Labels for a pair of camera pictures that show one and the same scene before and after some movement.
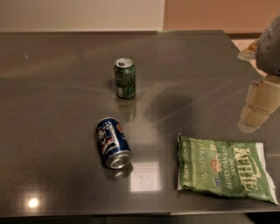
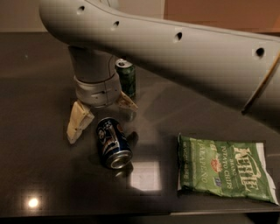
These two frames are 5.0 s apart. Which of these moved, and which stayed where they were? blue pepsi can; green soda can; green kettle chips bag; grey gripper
Moved: grey gripper
Stayed: green soda can; blue pepsi can; green kettle chips bag
